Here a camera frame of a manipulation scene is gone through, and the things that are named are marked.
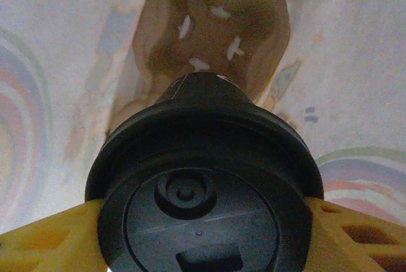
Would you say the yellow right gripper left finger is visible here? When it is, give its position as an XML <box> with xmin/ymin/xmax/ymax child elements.
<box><xmin>0</xmin><ymin>198</ymin><xmax>110</xmax><ymax>272</ymax></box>

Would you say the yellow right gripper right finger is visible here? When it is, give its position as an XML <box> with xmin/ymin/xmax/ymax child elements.
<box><xmin>303</xmin><ymin>197</ymin><xmax>406</xmax><ymax>272</ymax></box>

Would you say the black plastic cup lid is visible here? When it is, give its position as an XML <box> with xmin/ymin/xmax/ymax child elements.
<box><xmin>84</xmin><ymin>100</ymin><xmax>325</xmax><ymax>272</ymax></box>

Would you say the white printed paper bag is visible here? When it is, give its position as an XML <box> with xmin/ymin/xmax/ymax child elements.
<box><xmin>0</xmin><ymin>0</ymin><xmax>406</xmax><ymax>272</ymax></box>

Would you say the brown pulp cup carrier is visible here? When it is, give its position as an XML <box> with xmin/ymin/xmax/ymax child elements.
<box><xmin>107</xmin><ymin>0</ymin><xmax>292</xmax><ymax>136</ymax></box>

